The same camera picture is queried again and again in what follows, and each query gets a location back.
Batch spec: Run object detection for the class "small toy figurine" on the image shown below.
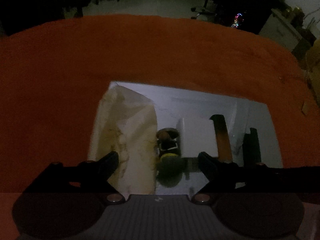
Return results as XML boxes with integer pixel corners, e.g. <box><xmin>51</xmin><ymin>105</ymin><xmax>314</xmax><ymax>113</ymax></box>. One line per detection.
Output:
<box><xmin>156</xmin><ymin>128</ymin><xmax>183</xmax><ymax>187</ymax></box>

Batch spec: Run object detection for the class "beige paper bag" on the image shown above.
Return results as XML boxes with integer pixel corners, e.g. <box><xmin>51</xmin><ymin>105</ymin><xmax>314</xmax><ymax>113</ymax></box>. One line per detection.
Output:
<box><xmin>88</xmin><ymin>86</ymin><xmax>157</xmax><ymax>198</ymax></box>

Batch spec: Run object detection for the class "black cylindrical device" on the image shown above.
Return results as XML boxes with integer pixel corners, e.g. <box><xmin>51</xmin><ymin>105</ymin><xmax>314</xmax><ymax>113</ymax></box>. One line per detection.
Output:
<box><xmin>242</xmin><ymin>127</ymin><xmax>261</xmax><ymax>166</ymax></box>

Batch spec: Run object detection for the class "white power adapter block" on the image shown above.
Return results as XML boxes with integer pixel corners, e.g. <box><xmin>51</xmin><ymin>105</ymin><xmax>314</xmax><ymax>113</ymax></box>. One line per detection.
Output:
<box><xmin>176</xmin><ymin>118</ymin><xmax>218</xmax><ymax>158</ymax></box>

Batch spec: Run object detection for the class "small yellow matchbox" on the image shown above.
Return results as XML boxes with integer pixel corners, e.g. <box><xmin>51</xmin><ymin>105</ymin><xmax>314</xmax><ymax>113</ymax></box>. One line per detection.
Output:
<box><xmin>301</xmin><ymin>101</ymin><xmax>309</xmax><ymax>115</ymax></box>

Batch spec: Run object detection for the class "white side cabinet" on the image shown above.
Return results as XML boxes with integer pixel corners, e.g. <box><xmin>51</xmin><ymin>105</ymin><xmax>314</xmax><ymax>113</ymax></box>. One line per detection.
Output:
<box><xmin>259</xmin><ymin>9</ymin><xmax>302</xmax><ymax>51</ymax></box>

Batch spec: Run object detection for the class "black office chair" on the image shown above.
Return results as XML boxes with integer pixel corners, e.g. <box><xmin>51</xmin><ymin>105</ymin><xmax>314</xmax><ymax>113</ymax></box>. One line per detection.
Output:
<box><xmin>190</xmin><ymin>0</ymin><xmax>215</xmax><ymax>22</ymax></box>

